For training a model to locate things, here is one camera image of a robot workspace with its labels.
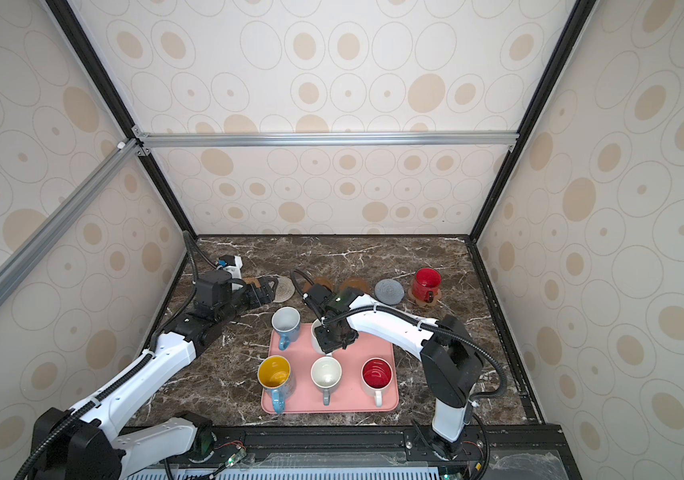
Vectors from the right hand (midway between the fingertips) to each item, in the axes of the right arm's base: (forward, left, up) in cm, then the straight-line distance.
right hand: (331, 344), depth 83 cm
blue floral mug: (+8, +14, -1) cm, 16 cm away
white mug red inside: (-7, -12, -5) cm, 15 cm away
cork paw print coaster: (+17, -30, -7) cm, 35 cm away
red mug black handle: (+23, -31, -3) cm, 39 cm away
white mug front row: (-6, +2, -6) cm, 8 cm away
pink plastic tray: (-12, -5, -8) cm, 15 cm away
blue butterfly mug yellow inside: (-7, +16, -4) cm, 18 cm away
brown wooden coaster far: (+27, -8, -7) cm, 29 cm away
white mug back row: (+1, +5, +1) cm, 5 cm away
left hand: (+12, +15, +15) cm, 24 cm away
